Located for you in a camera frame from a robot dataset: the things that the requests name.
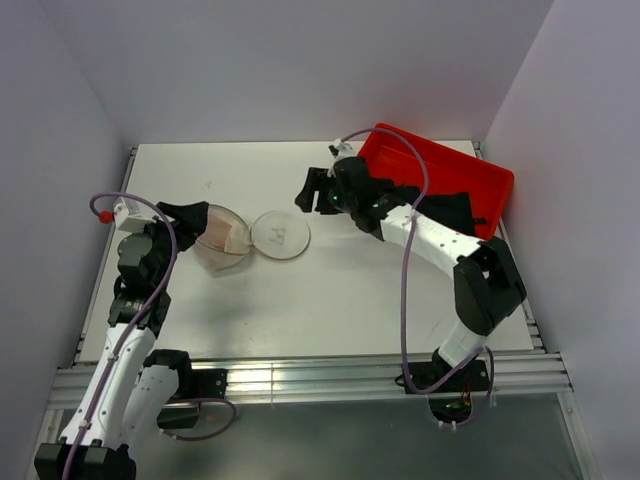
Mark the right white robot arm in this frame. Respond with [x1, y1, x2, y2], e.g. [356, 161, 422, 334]
[295, 156, 527, 395]

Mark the aluminium mounting rail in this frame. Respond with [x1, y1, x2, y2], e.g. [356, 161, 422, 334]
[47, 352, 574, 409]

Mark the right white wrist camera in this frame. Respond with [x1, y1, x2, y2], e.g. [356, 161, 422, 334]
[329, 139, 357, 165]

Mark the red plastic bin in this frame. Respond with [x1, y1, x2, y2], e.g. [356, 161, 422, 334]
[359, 123, 514, 240]

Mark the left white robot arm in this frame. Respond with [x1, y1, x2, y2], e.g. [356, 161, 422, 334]
[34, 192, 209, 479]

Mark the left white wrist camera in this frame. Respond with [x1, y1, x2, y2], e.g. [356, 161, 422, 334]
[98, 196, 152, 233]

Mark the white mesh laundry bag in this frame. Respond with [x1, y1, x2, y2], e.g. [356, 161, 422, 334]
[193, 210, 311, 273]

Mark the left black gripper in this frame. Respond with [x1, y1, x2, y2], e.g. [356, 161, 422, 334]
[134, 201, 208, 289]

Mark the black bra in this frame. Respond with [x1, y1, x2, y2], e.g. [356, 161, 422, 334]
[372, 178, 487, 236]

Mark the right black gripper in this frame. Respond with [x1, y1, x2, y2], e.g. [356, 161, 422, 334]
[295, 167, 357, 214]

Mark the beige pink bra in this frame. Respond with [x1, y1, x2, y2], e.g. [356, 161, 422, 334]
[198, 205, 251, 255]

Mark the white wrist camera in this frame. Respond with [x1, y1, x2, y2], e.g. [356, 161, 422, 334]
[329, 139, 357, 165]
[98, 196, 152, 233]

